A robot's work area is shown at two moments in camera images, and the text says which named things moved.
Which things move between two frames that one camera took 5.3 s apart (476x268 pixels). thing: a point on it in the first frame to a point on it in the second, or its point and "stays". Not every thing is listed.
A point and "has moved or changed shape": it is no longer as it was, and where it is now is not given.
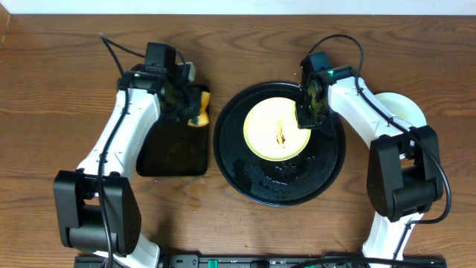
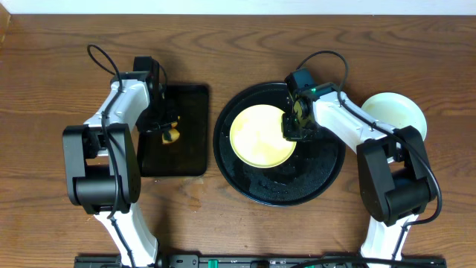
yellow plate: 271,131 has moved or changed shape
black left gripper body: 191,103 to 159,124
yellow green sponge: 203,118 to 172,135
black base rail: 346,260 stays
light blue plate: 402,109 stays
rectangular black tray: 173,148 stays
